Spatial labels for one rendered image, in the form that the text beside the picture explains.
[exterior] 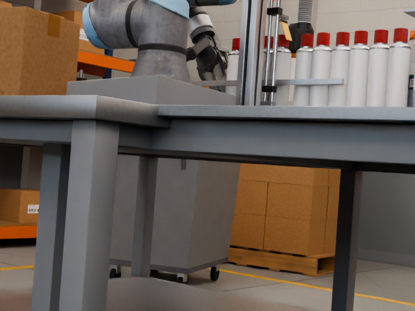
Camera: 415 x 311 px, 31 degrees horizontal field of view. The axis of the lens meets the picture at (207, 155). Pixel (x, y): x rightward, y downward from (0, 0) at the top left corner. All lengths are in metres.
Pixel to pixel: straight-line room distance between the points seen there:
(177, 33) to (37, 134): 0.47
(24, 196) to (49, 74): 3.92
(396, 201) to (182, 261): 2.91
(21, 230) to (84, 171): 4.65
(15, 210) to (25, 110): 4.68
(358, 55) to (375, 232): 4.97
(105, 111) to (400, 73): 0.81
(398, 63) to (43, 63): 0.97
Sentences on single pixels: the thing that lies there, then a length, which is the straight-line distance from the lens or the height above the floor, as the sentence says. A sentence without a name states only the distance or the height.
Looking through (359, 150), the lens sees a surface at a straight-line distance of 1.21.
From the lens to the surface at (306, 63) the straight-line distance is 1.97.
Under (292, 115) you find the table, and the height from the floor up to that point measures 0.81.
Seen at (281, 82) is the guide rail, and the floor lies 0.95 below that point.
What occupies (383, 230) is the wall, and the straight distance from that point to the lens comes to 6.76.
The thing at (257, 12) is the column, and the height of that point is 1.11.
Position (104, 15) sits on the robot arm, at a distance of 1.86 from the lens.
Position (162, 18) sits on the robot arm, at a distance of 1.78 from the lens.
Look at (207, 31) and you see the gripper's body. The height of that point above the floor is 1.11.
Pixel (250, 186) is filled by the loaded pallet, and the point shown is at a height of 0.60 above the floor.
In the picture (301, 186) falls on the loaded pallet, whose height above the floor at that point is 0.64.
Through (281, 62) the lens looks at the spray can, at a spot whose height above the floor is 1.01.
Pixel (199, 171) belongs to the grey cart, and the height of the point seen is 0.69.
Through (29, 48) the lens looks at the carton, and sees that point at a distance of 2.13.
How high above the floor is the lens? 0.72
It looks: 1 degrees up
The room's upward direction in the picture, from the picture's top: 4 degrees clockwise
